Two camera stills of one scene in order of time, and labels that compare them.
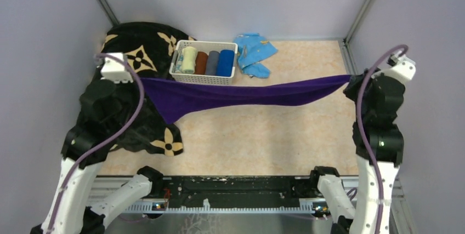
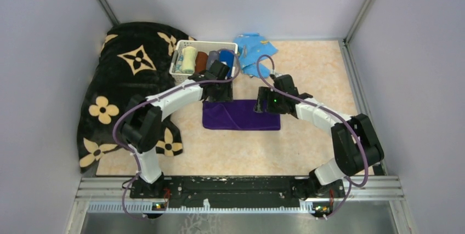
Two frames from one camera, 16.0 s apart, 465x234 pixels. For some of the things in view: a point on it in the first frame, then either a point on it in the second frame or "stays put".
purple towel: x=174 y=97 to x=238 y=115
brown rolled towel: x=200 y=63 stays put
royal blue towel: x=225 y=63 stays put
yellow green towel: x=188 y=59 stays put
